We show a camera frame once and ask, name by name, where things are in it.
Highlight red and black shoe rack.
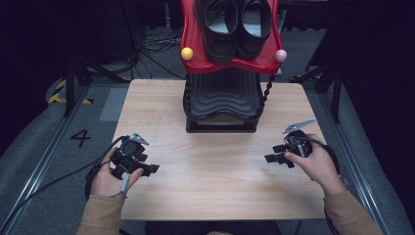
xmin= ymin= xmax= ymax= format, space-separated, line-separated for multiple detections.
xmin=180 ymin=0 xmax=288 ymax=134

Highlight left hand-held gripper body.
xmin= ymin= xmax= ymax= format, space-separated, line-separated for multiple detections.
xmin=111 ymin=132 xmax=151 ymax=180

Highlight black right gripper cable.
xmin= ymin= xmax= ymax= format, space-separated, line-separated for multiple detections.
xmin=287 ymin=136 xmax=341 ymax=235

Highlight black floor cables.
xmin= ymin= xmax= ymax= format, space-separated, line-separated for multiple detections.
xmin=131 ymin=27 xmax=187 ymax=80

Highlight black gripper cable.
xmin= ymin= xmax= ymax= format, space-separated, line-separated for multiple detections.
xmin=0 ymin=135 xmax=130 ymax=229
xmin=287 ymin=136 xmax=341 ymax=235

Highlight person's left hand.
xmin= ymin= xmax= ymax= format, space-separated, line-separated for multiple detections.
xmin=89 ymin=146 xmax=145 ymax=199

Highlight person's right hand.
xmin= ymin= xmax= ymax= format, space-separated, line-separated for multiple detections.
xmin=283 ymin=133 xmax=347 ymax=198

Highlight grey strap cable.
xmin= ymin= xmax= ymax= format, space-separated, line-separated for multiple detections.
xmin=109 ymin=172 xmax=131 ymax=200

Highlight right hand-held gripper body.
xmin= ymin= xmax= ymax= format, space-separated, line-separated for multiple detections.
xmin=282 ymin=117 xmax=318 ymax=158

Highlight metal floor rail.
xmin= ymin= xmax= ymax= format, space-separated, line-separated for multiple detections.
xmin=316 ymin=91 xmax=391 ymax=235
xmin=0 ymin=86 xmax=91 ymax=235

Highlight black metal stand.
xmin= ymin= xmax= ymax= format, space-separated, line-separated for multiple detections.
xmin=63 ymin=53 xmax=131 ymax=118
xmin=290 ymin=62 xmax=345 ymax=124

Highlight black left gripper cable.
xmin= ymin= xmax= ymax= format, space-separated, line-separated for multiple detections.
xmin=0 ymin=135 xmax=130 ymax=229

